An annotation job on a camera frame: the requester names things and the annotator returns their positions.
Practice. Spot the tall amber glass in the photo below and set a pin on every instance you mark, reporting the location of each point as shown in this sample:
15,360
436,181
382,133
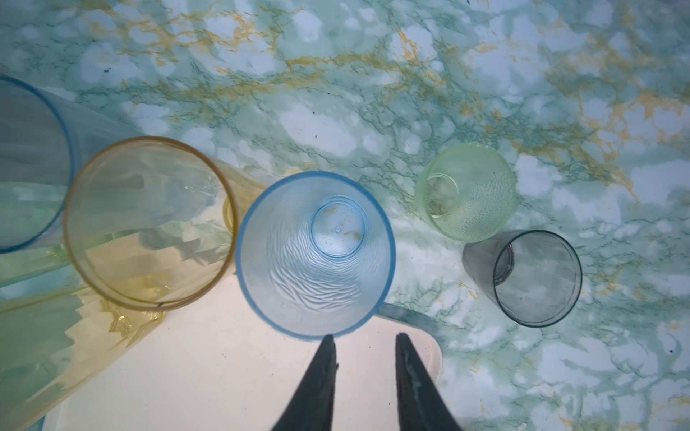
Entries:
53,343

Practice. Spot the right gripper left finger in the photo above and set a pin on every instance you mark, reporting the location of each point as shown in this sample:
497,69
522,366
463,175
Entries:
312,405

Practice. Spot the textured blue glass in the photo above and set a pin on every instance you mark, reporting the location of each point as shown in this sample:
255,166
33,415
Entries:
315,255

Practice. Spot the tall pale blue glass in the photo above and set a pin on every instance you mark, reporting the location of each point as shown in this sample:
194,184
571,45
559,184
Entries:
46,141

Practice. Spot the small grey glass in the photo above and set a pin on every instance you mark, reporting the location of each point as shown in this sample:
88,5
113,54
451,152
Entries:
534,276

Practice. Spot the cream plastic tray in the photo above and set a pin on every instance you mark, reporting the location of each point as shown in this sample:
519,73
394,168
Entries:
215,365

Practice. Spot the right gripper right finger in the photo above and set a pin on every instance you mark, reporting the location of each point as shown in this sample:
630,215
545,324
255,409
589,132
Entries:
419,404

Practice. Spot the tall yellow glass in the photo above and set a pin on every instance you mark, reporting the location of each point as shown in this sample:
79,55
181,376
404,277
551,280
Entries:
152,224

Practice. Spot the small light green glass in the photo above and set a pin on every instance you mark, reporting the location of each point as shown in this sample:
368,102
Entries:
467,193

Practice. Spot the tall green glass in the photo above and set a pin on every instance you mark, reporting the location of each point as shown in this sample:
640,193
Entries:
27,263

